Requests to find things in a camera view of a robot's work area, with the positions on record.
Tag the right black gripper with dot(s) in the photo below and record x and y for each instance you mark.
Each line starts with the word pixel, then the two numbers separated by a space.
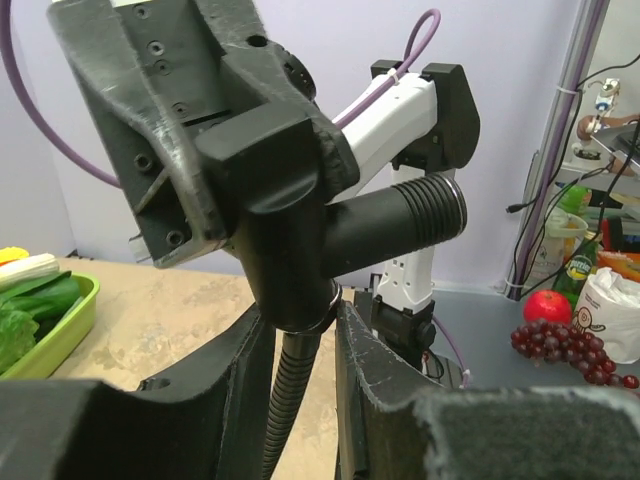
pixel 156 74

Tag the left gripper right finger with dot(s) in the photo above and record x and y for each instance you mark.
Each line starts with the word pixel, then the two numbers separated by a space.
pixel 395 423

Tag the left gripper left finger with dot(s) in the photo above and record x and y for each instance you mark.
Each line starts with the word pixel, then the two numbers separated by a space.
pixel 203 417

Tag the black T-shaped fitting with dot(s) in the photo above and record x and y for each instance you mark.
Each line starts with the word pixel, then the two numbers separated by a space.
pixel 293 245

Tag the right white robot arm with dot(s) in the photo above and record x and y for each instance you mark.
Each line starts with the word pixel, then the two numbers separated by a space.
pixel 401 109

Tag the green vegetable tray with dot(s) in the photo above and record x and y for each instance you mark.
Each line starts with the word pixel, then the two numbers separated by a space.
pixel 57 339

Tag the purple grape bunch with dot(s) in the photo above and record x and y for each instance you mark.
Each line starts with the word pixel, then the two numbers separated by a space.
pixel 584 352

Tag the red apple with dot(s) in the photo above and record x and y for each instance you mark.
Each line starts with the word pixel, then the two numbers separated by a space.
pixel 548 305

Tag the dark green leafy vegetable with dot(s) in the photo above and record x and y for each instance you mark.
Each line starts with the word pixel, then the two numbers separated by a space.
pixel 45 298

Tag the napa cabbage in front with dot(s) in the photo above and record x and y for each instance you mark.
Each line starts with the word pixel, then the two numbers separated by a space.
pixel 17 336

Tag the yellow pepper piece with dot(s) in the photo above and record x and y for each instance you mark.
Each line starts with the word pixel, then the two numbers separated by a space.
pixel 11 254

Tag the green glass bottle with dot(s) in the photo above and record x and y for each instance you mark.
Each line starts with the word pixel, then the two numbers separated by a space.
pixel 573 275

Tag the green celery stalk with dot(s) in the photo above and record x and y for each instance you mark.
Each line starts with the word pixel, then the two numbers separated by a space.
pixel 29 268

